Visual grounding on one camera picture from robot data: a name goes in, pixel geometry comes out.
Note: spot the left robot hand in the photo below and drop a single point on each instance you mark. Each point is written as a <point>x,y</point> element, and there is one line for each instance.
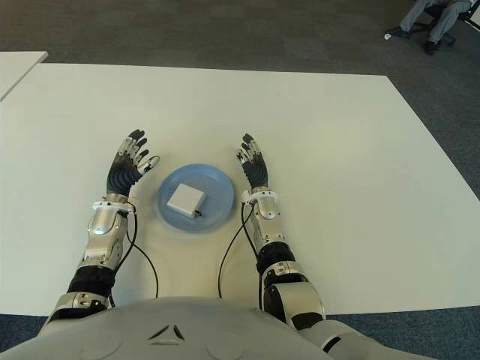
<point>122,176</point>

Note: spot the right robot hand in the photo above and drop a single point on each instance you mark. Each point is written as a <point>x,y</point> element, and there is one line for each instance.
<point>257,168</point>

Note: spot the white square charger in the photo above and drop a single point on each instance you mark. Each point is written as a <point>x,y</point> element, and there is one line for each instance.
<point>183,198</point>

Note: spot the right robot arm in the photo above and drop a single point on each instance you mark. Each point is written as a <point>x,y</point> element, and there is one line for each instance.
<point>296,292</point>

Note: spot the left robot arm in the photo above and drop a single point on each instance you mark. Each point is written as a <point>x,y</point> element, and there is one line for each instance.
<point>101,232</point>

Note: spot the blue round plate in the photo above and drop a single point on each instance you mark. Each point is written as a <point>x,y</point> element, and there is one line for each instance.
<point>217,198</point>

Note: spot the white neighbouring table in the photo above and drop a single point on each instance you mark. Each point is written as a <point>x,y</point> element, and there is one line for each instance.
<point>18,67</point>

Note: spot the grey robot torso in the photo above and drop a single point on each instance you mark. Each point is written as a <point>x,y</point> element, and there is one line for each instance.
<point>168,330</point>

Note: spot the black office chair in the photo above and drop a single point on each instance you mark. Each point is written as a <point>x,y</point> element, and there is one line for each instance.
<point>431,9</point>

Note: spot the seated person in grey trousers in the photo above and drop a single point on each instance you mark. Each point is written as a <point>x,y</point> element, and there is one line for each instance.
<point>448,18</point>

